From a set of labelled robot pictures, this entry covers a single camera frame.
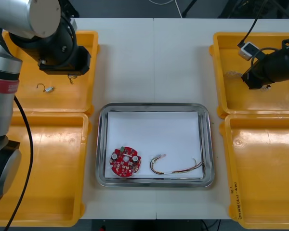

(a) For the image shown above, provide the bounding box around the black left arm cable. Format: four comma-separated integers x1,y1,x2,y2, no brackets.
3,95,35,231

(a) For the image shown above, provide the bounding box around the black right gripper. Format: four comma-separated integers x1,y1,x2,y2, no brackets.
242,62,272,90

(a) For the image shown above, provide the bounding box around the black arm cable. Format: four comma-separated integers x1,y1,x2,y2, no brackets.
3,95,35,231
237,0,284,73

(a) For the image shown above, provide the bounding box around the white floor cable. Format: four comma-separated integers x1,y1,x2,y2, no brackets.
148,0,184,19

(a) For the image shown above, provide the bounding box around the black tripod leg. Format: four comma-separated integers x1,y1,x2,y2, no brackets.
183,0,200,15

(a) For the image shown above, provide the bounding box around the steel tray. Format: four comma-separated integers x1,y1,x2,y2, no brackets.
95,103,215,190

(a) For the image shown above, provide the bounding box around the yellow-orange plastic bin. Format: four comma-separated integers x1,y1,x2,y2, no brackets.
0,112,92,228
209,32,289,116
219,113,289,229
1,30,101,114

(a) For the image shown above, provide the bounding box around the red black green-yellow wire harness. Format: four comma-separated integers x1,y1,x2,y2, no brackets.
148,153,205,176

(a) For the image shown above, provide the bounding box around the pale grey right wrist camera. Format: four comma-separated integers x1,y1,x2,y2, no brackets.
238,42,260,61

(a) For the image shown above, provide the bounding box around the white sheet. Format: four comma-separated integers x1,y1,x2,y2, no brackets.
104,110,206,179

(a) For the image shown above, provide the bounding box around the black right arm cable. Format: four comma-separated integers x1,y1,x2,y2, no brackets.
237,0,284,73

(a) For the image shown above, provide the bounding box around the round red circuit board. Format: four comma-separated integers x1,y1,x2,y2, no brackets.
108,146,142,178

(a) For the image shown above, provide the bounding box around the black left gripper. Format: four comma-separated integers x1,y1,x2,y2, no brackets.
38,45,91,77

